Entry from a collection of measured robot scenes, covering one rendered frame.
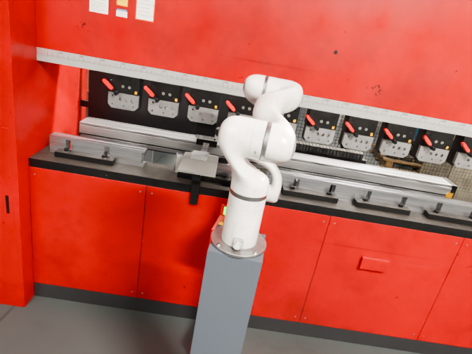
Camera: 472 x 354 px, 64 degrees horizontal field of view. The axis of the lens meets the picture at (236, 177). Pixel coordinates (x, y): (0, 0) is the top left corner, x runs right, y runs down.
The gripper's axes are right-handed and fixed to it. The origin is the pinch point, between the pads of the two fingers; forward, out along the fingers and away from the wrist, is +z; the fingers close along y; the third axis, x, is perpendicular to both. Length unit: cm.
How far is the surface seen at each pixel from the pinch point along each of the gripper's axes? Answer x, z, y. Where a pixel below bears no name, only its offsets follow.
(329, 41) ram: 17, -86, -44
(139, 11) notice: -70, -85, -27
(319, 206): 32.2, -7.9, -29.5
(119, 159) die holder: -76, -11, -20
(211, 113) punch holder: -31, -44, -30
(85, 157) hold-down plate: -90, -12, -12
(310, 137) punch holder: 19, -40, -40
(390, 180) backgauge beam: 73, -12, -76
